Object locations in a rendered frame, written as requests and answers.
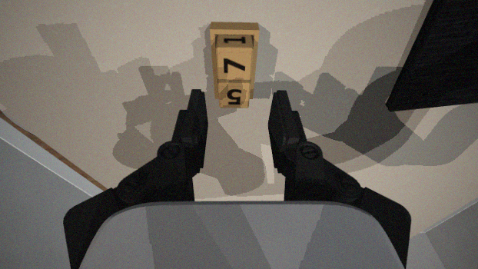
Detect tan number cube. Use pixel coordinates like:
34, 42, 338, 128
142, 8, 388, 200
218, 79, 251, 108
216, 35, 254, 81

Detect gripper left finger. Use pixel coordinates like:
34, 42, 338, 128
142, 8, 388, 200
63, 89, 208, 269

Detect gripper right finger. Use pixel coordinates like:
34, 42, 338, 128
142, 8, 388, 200
268, 90, 411, 269

